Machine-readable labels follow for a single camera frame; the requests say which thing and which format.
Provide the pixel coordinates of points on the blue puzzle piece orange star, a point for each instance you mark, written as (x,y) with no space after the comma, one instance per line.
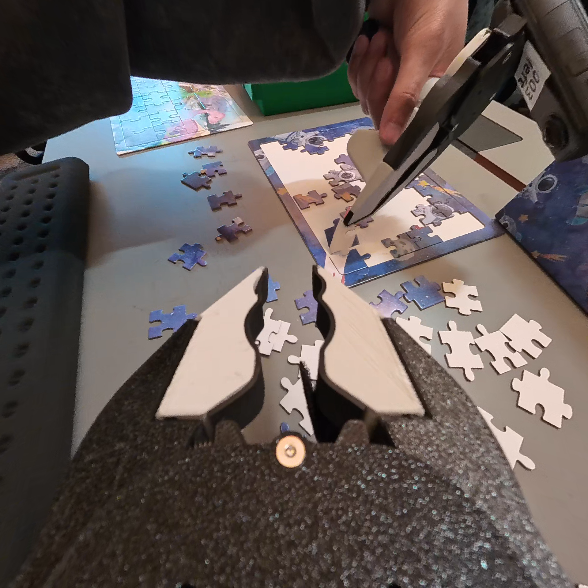
(347,192)

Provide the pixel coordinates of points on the pink dinosaur puzzle board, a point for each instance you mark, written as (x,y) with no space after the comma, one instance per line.
(179,115)

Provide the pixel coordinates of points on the plain purple puzzle piece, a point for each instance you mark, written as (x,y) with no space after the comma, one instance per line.
(343,160)

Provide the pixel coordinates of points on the person's left forearm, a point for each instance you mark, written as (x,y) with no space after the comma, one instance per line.
(160,41)

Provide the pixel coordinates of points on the adjacent grey table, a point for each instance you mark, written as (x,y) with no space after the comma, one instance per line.
(505,138)

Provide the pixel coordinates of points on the blue puzzle piece white corner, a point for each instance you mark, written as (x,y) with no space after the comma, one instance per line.
(233,229)

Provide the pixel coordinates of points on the grey satellite puzzle piece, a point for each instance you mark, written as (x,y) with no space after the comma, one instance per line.
(353,173)

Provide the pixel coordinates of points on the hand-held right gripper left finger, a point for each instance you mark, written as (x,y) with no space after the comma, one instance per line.
(216,363)

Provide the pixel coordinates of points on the orange comet tail puzzle piece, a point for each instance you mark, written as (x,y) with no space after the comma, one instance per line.
(310,199)

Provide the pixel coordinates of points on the white striped corner puzzle piece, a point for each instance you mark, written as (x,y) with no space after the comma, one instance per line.
(351,264)

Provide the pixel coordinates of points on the green plastic bin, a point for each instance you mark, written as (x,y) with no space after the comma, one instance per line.
(298,94)

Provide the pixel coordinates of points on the grey porthole half puzzle piece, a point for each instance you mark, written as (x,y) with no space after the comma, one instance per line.
(333,177)

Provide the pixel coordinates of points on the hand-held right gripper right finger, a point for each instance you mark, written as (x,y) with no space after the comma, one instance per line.
(367,363)

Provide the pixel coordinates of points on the space print puzzle box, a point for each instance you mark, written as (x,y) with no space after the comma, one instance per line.
(551,229)

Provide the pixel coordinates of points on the blue starry puzzle piece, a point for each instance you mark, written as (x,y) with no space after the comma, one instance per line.
(224,200)
(307,308)
(171,321)
(195,180)
(187,256)

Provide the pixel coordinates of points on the pale purple puzzle piece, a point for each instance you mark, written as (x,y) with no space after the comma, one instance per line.
(205,151)

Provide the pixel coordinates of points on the person's left hand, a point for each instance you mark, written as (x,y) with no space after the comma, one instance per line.
(404,55)

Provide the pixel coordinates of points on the purple puzzle piece orange edge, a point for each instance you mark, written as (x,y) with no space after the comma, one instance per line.
(215,169)

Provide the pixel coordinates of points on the assembled astronaut puzzle pieces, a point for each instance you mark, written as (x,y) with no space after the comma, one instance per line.
(303,140)

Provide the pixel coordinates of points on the white astronaut puzzle piece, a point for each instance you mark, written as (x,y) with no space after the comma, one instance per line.
(432,213)

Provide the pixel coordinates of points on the blue space puzzle frame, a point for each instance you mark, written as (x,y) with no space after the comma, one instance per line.
(464,229)

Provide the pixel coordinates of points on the joined comet star puzzle pieces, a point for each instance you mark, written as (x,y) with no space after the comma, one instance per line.
(441,190)

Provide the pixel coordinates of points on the grey moon puzzle piece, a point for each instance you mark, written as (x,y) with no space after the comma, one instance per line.
(399,246)

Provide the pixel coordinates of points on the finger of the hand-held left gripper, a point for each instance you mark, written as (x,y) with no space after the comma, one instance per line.
(413,165)
(370,193)

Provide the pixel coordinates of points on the pile of puzzle pieces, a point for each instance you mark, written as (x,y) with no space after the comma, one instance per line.
(464,349)

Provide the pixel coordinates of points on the white backed puzzle piece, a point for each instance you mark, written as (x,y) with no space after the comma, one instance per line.
(342,239)

